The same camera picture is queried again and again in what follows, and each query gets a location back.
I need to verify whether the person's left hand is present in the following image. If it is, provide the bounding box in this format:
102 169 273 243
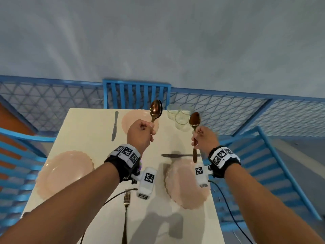
127 119 156 153

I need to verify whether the person's right hand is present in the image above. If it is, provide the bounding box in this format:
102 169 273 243
191 126 220 156

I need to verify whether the copper spoon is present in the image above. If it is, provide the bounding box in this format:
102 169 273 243
149 99 163 123
189 112 201 163

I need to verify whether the person's left forearm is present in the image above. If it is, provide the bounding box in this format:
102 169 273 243
0 162 120 244

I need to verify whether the person's right forearm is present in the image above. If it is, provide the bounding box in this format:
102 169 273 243
224 163 325 244

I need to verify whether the pink scalloped plate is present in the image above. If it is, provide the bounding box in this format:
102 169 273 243
164 158 211 210
121 109 159 135
35 150 95 200

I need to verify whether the silver table knife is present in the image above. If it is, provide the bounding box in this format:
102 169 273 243
161 154 201 158
111 111 119 142

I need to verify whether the clear drinking glass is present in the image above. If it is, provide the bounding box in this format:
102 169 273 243
179 106 194 117
167 104 181 120
175 113 192 132

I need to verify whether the black wristband with marker tags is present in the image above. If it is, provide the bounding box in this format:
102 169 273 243
104 144 142 183
208 146 241 179

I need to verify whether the blue mesh railing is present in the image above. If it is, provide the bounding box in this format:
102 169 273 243
0 75 325 138

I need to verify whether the blue slatted chair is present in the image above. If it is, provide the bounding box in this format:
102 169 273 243
0 127 57 230
207 126 322 233
102 79 172 110

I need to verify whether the silver fork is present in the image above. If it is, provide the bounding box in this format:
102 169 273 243
121 192 131 244

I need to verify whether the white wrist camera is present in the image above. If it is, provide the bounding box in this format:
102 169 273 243
131 167 157 200
195 164 214 188

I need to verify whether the black cable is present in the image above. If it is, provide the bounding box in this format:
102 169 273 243
208 180 255 244
80 188 139 244

